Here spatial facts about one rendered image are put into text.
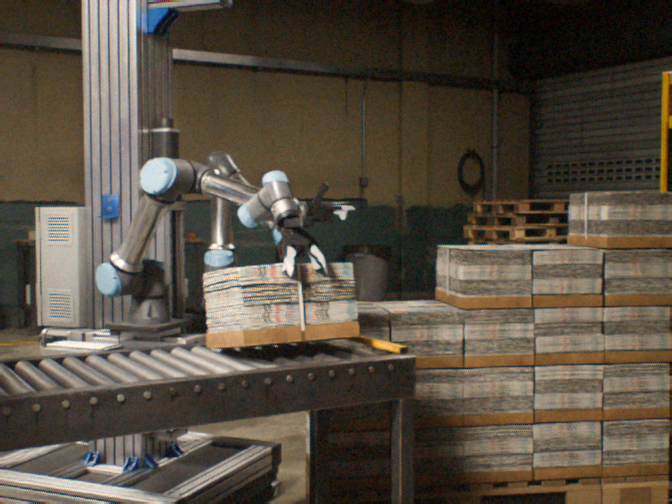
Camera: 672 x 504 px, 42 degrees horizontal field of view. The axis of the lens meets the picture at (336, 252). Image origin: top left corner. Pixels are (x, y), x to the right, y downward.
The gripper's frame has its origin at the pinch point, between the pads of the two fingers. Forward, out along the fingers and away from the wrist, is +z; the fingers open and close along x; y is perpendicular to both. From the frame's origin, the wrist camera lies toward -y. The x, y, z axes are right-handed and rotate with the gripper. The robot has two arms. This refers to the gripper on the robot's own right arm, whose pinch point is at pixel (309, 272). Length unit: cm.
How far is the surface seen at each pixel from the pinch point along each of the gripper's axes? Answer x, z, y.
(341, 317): -13.3, 9.0, 12.7
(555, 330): -129, 6, 50
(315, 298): -4.9, 3.6, 9.5
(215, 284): 18.3, -11.1, 23.3
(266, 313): 11.0, 6.2, 11.2
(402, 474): -23, 55, 25
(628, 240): -158, -16, 20
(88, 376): 60, 14, 22
